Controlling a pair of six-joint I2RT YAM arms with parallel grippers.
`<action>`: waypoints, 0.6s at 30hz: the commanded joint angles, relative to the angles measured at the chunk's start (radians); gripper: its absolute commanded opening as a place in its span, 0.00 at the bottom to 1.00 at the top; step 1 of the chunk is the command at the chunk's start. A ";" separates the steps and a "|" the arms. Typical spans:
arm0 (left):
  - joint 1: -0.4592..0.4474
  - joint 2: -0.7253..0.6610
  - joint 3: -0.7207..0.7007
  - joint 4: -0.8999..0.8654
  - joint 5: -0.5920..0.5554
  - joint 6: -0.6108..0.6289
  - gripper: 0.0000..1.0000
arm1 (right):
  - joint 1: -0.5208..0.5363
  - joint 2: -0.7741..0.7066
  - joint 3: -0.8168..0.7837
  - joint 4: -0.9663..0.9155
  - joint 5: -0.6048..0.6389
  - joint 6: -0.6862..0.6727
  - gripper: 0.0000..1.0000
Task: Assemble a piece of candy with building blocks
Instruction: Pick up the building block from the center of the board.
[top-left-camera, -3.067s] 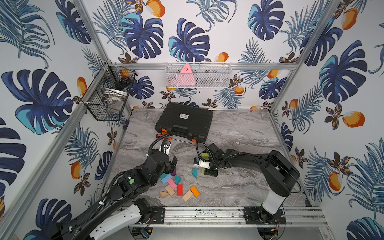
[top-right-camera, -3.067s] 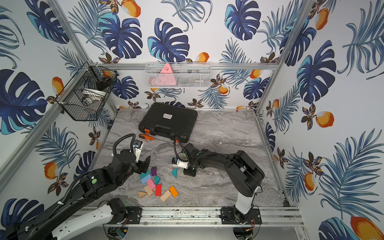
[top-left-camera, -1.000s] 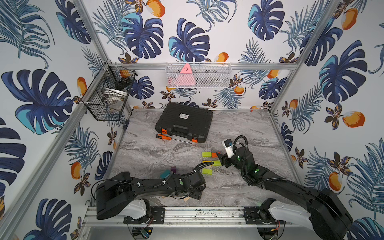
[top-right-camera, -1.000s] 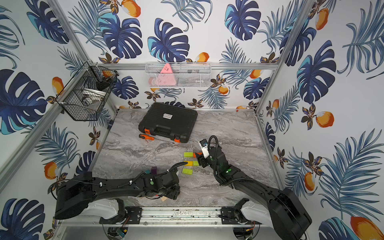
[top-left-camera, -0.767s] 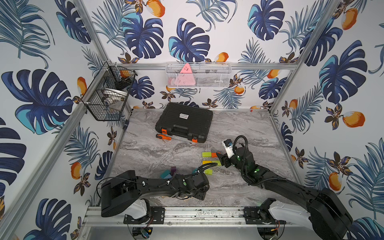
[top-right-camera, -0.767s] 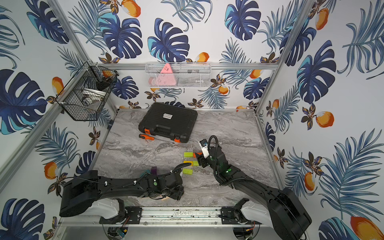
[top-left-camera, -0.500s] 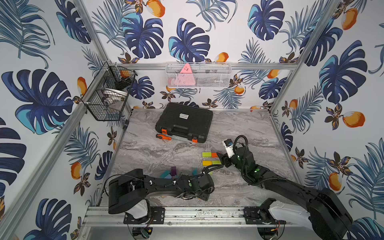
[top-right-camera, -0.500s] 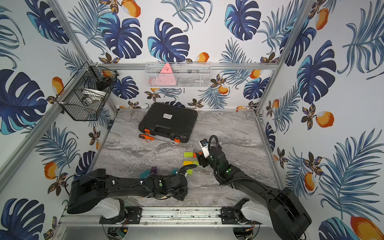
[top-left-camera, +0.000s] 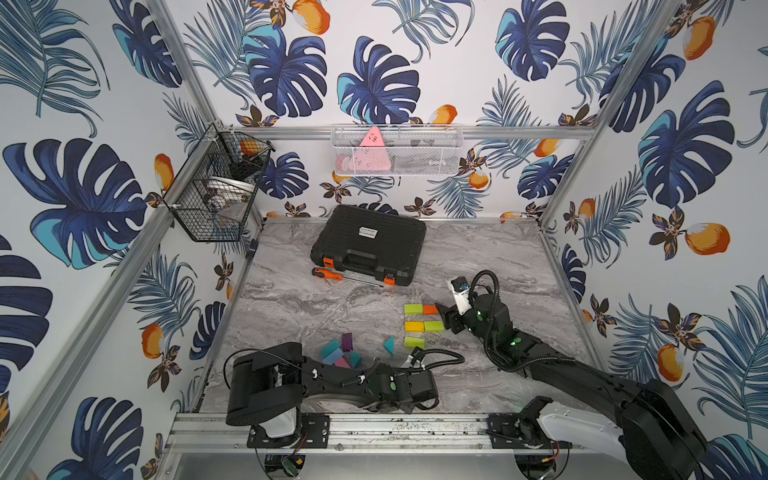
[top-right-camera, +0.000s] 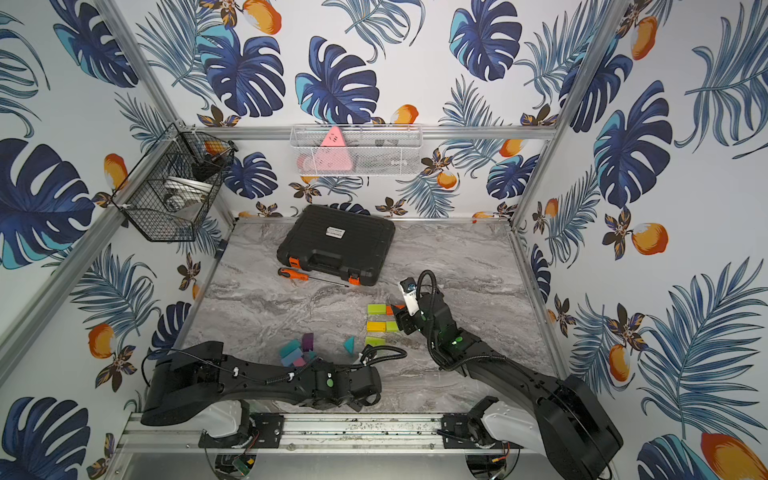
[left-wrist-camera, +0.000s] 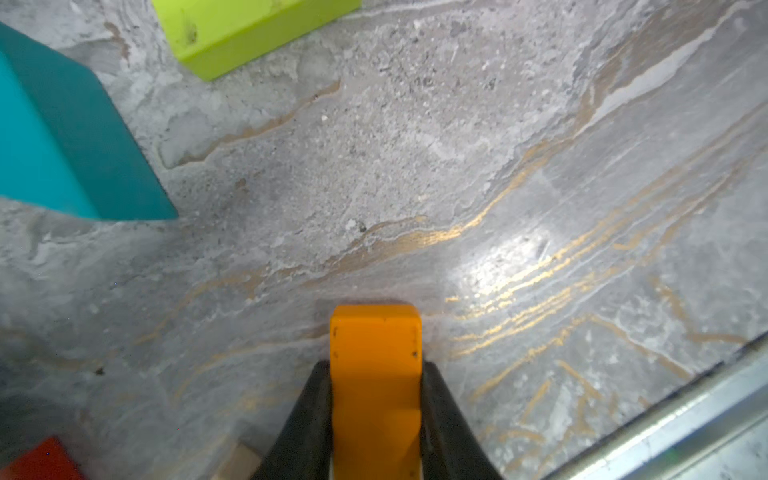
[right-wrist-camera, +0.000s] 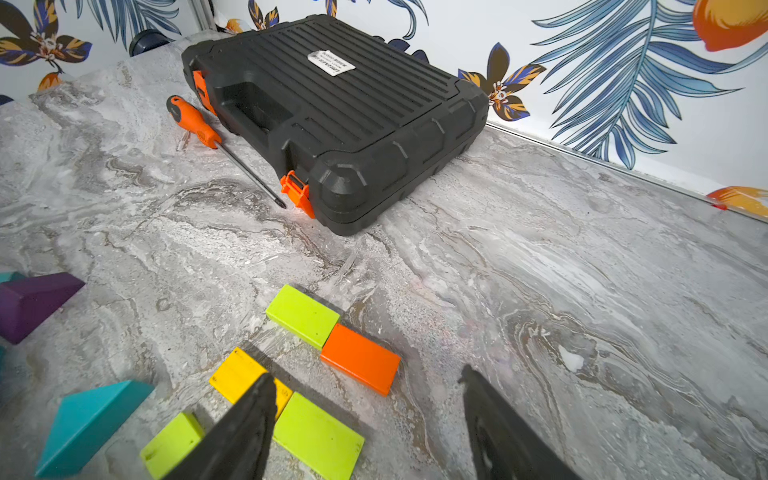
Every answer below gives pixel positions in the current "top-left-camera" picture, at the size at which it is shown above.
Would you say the light green narrow block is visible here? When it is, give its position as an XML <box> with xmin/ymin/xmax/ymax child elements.
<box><xmin>423</xmin><ymin>321</ymin><xmax>445</xmax><ymax>333</ymax></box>

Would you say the yellow block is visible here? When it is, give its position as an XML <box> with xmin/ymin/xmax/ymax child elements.
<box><xmin>404</xmin><ymin>321</ymin><xmax>425</xmax><ymax>333</ymax></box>

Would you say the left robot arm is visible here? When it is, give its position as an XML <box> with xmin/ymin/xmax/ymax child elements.
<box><xmin>224</xmin><ymin>342</ymin><xmax>439</xmax><ymax>440</ymax></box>

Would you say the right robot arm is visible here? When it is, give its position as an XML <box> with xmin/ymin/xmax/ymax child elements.
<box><xmin>436</xmin><ymin>292</ymin><xmax>707</xmax><ymax>479</ymax></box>

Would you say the teal triangle block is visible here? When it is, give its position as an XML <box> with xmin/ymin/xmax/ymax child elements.
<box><xmin>384</xmin><ymin>337</ymin><xmax>395</xmax><ymax>356</ymax></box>

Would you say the small teal block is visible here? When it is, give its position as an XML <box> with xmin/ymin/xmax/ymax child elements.
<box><xmin>347</xmin><ymin>351</ymin><xmax>361</xmax><ymax>368</ymax></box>

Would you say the pink block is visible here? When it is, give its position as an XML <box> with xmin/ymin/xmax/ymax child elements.
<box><xmin>334</xmin><ymin>358</ymin><xmax>351</xmax><ymax>369</ymax></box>

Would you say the purple block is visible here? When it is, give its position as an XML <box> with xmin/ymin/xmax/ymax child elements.
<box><xmin>341</xmin><ymin>333</ymin><xmax>354</xmax><ymax>352</ymax></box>

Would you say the black plastic tool case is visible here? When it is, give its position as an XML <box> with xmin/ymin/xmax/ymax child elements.
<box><xmin>310</xmin><ymin>205</ymin><xmax>427</xmax><ymax>286</ymax></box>

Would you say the light blue block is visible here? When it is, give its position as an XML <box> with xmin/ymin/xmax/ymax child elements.
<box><xmin>322</xmin><ymin>348</ymin><xmax>344</xmax><ymax>365</ymax></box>

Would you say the teal rectangular block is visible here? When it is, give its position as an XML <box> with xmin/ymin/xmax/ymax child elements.
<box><xmin>321</xmin><ymin>339</ymin><xmax>342</xmax><ymax>359</ymax></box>

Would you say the pink triangle card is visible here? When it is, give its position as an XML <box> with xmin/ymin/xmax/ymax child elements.
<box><xmin>350</xmin><ymin>126</ymin><xmax>392</xmax><ymax>173</ymax></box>

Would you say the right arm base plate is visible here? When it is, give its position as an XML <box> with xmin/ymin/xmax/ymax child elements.
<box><xmin>486</xmin><ymin>414</ymin><xmax>573</xmax><ymax>451</ymax></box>

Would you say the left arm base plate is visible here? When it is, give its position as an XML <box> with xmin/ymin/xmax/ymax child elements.
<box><xmin>247</xmin><ymin>409</ymin><xmax>331</xmax><ymax>449</ymax></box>

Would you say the orange handled screwdriver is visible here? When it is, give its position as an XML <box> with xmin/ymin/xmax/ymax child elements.
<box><xmin>311</xmin><ymin>267</ymin><xmax>382</xmax><ymax>287</ymax></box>

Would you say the white mesh wall basket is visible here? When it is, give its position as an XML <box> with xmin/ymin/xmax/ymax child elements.
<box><xmin>330</xmin><ymin>124</ymin><xmax>464</xmax><ymax>176</ymax></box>

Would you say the aluminium front rail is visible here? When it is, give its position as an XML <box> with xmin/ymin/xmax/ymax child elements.
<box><xmin>165</xmin><ymin>403</ymin><xmax>626</xmax><ymax>459</ymax></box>

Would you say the black wire basket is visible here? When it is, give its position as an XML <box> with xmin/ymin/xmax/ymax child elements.
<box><xmin>162</xmin><ymin>124</ymin><xmax>275</xmax><ymax>243</ymax></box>

